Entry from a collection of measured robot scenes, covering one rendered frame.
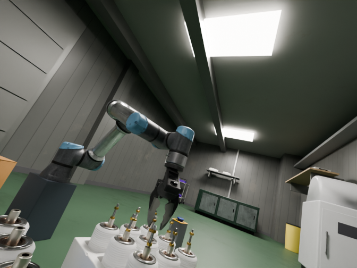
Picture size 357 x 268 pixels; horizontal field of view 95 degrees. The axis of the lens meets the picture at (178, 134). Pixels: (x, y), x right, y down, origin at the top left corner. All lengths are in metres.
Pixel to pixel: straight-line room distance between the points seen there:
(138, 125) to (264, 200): 6.63
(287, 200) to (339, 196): 3.39
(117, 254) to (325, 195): 2.81
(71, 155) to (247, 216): 4.70
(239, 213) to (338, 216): 2.70
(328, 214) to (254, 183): 4.28
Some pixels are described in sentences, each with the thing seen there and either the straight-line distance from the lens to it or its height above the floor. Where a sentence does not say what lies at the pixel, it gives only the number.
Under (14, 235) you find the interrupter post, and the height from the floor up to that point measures 0.27.
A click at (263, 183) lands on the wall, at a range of 7.08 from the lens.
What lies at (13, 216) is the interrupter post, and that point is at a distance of 0.67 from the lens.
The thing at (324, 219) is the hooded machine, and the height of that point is 0.71.
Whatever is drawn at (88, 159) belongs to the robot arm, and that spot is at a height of 0.47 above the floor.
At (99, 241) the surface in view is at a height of 0.21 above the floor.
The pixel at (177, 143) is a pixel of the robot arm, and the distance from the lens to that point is 0.60.
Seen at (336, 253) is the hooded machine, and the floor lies 0.38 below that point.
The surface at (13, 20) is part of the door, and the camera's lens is 3.02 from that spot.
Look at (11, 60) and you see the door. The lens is 2.93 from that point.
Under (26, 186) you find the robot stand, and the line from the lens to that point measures 1.24.
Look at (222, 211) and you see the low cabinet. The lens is 5.25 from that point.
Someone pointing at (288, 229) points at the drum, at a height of 0.43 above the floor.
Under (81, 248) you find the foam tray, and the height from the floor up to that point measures 0.17.
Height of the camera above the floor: 0.47
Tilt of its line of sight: 18 degrees up
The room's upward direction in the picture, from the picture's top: 19 degrees clockwise
